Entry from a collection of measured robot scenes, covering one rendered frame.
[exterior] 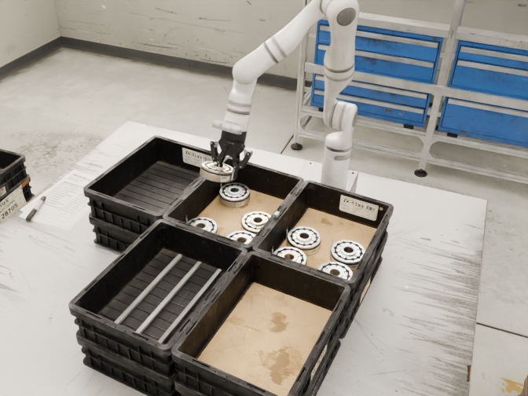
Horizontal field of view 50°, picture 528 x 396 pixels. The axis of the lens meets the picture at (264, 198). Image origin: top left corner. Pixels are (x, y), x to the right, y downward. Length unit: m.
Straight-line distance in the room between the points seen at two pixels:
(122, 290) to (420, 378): 0.84
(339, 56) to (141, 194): 0.81
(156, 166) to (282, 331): 0.88
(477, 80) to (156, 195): 2.09
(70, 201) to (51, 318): 0.58
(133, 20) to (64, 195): 3.03
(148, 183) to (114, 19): 3.30
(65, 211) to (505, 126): 2.47
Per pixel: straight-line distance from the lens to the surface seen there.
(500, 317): 2.92
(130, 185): 2.04
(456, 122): 3.57
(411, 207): 2.22
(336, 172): 1.98
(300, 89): 3.65
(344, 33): 1.65
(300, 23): 1.65
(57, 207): 2.21
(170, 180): 2.04
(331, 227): 1.84
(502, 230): 3.45
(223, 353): 1.46
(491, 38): 3.35
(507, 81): 3.46
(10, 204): 2.78
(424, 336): 1.75
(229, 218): 1.85
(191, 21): 4.83
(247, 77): 1.63
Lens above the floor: 1.97
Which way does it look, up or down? 36 degrees down
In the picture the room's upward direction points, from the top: 2 degrees clockwise
